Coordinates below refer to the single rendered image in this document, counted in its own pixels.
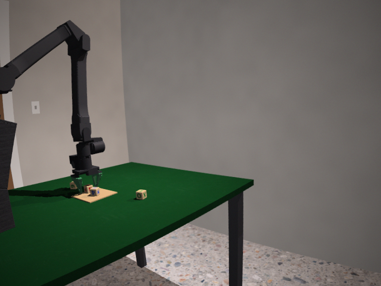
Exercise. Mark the peach flat mat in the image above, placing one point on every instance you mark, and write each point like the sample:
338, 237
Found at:
86, 197

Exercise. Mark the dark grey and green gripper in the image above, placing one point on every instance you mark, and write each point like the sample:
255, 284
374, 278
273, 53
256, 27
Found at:
86, 167

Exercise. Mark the beige letter block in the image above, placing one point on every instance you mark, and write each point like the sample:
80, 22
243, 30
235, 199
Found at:
94, 191
72, 185
141, 194
87, 188

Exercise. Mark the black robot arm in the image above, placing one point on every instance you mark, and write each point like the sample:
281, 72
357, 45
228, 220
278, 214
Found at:
78, 46

